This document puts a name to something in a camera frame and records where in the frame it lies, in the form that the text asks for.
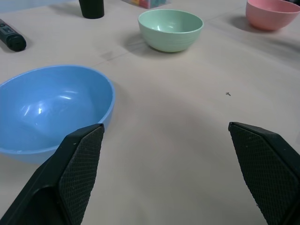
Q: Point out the black marker pen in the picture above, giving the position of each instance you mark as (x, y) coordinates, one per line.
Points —
(11, 37)

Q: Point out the pink plastic bowl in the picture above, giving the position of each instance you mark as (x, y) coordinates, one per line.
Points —
(269, 15)

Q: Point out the clear box of coloured items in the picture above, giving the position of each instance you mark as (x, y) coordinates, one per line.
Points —
(147, 3)

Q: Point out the green plastic bowl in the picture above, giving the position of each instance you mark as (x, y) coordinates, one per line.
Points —
(170, 30)

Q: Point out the black cup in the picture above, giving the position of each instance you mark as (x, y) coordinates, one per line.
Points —
(92, 9)

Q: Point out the blue plastic bowl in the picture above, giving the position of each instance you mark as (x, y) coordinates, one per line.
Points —
(47, 110)

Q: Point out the small metal screw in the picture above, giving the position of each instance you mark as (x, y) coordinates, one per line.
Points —
(228, 93)

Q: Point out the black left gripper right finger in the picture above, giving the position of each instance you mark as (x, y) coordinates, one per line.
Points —
(267, 168)

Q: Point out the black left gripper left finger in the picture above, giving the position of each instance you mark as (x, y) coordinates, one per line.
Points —
(70, 173)

